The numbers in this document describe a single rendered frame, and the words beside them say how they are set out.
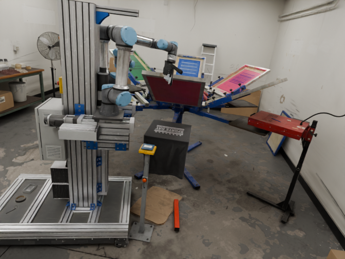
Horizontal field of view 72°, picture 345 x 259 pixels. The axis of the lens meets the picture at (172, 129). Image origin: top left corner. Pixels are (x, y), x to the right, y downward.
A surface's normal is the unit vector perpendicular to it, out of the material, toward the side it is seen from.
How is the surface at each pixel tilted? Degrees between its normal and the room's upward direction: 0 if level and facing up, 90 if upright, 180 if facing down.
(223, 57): 90
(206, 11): 90
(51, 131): 90
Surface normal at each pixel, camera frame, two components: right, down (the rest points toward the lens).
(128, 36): 0.74, 0.20
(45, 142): 0.11, 0.38
